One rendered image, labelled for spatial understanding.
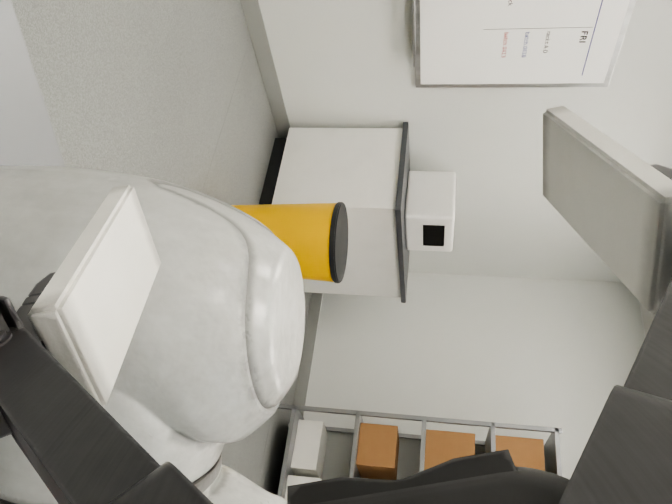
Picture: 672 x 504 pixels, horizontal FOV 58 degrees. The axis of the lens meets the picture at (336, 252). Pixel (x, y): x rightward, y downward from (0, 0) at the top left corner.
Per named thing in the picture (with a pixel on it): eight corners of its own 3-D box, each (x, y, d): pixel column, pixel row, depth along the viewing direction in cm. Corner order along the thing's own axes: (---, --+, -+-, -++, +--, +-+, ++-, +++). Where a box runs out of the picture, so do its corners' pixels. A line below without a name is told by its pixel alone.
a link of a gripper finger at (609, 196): (663, 200, 13) (699, 194, 13) (541, 108, 19) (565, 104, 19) (650, 318, 14) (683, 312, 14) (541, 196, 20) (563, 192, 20)
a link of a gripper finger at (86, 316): (106, 411, 14) (75, 416, 14) (162, 263, 20) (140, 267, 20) (57, 307, 13) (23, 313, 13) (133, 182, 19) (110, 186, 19)
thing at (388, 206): (274, 120, 410) (458, 121, 389) (303, 221, 505) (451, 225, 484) (253, 205, 372) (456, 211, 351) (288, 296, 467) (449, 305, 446)
